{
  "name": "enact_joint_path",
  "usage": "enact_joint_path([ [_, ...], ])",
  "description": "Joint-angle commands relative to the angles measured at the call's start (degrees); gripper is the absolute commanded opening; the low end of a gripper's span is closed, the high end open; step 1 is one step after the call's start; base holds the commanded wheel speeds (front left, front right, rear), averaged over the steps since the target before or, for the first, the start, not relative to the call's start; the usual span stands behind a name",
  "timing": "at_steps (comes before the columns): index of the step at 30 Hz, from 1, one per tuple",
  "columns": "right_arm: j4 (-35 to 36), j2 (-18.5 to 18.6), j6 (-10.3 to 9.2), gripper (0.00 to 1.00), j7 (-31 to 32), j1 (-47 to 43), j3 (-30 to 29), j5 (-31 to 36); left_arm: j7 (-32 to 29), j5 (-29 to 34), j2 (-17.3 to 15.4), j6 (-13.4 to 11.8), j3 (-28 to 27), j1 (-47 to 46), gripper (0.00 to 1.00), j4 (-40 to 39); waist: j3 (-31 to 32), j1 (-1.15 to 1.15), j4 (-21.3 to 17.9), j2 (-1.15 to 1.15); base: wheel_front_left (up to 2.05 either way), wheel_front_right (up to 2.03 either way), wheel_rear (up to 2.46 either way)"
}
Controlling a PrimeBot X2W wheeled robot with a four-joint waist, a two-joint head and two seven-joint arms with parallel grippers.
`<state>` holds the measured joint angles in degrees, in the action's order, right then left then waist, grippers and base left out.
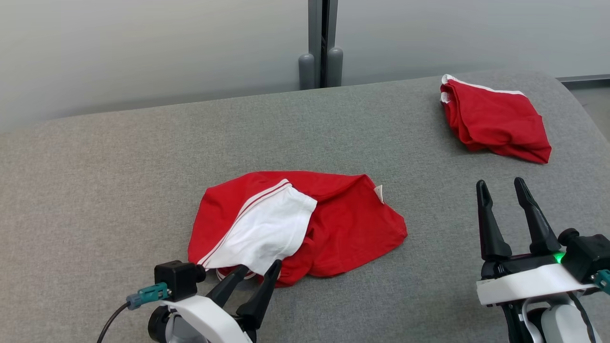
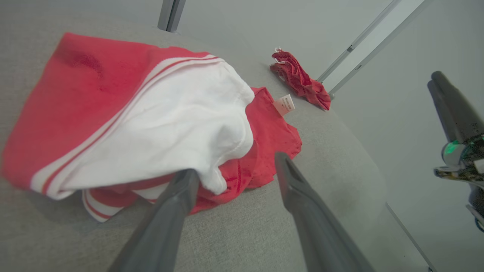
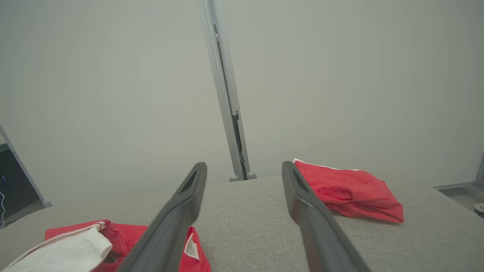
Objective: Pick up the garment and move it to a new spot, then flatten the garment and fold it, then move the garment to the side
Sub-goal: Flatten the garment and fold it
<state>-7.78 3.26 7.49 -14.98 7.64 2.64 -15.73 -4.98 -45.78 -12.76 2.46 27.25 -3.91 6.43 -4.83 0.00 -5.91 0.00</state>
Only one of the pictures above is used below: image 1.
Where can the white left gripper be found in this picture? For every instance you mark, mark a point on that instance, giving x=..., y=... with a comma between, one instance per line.
x=214, y=321

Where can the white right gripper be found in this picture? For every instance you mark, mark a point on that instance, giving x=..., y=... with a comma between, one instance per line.
x=524, y=283

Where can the red shorts with white stripe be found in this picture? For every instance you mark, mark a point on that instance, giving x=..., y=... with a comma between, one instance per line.
x=495, y=119

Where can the red shirt with white sleeves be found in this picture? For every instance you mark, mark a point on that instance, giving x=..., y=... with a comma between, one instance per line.
x=343, y=228

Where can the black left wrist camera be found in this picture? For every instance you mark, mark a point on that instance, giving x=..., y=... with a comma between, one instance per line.
x=176, y=278

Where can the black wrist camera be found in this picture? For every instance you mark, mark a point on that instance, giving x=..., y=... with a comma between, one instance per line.
x=176, y=278
x=588, y=252

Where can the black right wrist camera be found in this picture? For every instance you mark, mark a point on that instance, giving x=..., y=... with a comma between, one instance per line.
x=588, y=252

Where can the grey wall skirting strip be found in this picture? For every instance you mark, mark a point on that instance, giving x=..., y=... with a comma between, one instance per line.
x=584, y=79

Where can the grey partition post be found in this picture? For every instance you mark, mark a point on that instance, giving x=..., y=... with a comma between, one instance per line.
x=321, y=43

